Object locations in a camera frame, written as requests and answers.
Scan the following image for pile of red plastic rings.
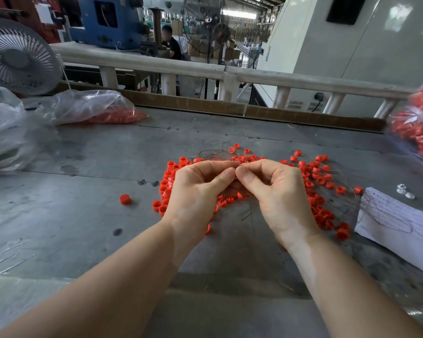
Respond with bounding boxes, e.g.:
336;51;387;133
152;143;365;241

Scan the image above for large grey machine cabinet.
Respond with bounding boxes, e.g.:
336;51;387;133
256;0;423;118

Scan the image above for white paper sheet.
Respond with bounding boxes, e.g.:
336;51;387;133
354;187;423;279

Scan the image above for person's right forearm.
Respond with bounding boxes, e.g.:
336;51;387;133
285;232;423;338

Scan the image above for person's right hand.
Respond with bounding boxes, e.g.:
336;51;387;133
235;159;322;251

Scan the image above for person's left hand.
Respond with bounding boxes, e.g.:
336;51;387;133
160;160;239;258

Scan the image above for white desk fan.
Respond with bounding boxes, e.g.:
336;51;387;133
0;17;63;97

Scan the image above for bundle of thin metal wires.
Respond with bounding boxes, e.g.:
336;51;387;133
197;147;290;223

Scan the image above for clear bag with red pieces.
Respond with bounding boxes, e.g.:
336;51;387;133
37;90;149;126

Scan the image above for red industrial machine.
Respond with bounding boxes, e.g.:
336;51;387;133
0;0;63;44

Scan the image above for brown wooden board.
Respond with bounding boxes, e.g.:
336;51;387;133
53;82;387;133

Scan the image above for black pedestal fan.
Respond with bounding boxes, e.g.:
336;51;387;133
209;23;234;100

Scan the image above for white metal railing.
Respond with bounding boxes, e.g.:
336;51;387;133
51;42;417;120

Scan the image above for blue industrial machine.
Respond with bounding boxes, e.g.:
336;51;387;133
70;0;148;51

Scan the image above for person's left forearm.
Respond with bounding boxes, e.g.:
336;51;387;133
0;223;191;338

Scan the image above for crumpled clear plastic bag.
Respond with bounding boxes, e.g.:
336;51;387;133
0;78;40;173

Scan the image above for large clear bag red pieces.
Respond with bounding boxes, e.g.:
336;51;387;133
389;74;423;166

